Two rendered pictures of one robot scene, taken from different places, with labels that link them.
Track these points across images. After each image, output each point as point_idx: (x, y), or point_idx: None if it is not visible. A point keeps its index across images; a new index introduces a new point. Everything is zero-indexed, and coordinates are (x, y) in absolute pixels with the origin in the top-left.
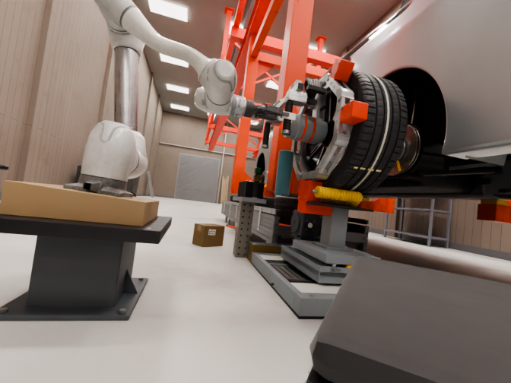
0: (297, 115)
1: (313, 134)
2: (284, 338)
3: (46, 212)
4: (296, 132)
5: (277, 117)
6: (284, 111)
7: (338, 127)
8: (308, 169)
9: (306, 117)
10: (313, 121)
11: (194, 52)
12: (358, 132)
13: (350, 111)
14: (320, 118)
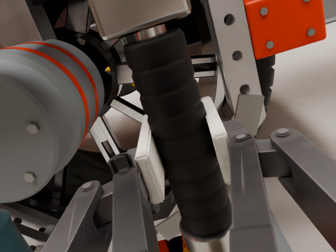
0: (16, 64)
1: (96, 116)
2: None
3: None
4: (67, 152)
5: (144, 190)
6: (220, 123)
7: (258, 76)
8: (25, 202)
9: (55, 61)
10: (78, 65)
11: None
12: (263, 69)
13: (318, 21)
14: (50, 37)
